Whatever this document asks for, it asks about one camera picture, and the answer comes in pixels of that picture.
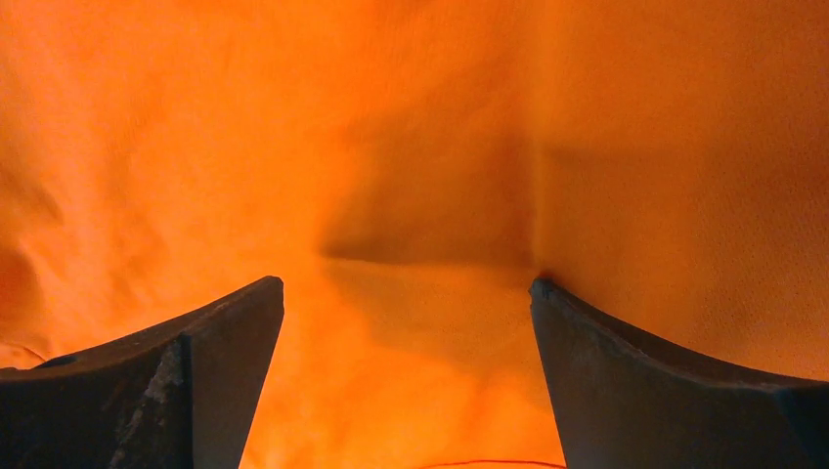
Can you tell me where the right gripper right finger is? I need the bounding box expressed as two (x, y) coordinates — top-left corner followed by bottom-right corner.
(530, 278), (828, 468)

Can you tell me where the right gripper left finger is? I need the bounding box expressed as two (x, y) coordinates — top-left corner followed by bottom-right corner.
(1, 277), (284, 468)

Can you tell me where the orange t shirt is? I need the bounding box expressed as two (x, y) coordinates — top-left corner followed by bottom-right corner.
(1, 1), (828, 468)

